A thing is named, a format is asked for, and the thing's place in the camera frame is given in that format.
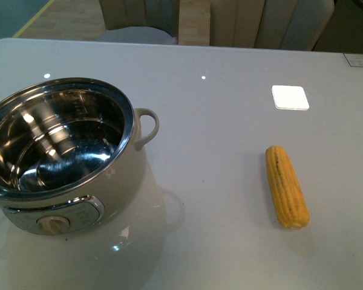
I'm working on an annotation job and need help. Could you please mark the yellow corn cob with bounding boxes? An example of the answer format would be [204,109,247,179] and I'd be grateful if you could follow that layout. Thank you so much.
[265,146,310,230]

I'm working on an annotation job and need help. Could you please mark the cream electric cooking pot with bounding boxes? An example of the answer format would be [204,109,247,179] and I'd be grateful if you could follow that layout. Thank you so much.
[0,78,160,235]

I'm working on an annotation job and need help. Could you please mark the left beige chair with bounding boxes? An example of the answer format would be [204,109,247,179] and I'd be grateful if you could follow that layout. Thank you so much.
[98,0,180,45]

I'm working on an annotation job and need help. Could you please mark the beige chair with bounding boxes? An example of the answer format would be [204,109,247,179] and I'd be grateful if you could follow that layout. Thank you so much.
[98,0,180,45]
[210,0,335,51]

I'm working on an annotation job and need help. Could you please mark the right beige chair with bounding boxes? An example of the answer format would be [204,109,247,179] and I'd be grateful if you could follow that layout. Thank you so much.
[210,0,335,51]

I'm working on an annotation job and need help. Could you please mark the table corner label sticker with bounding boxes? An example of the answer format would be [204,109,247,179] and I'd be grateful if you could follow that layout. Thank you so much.
[344,53,363,68]

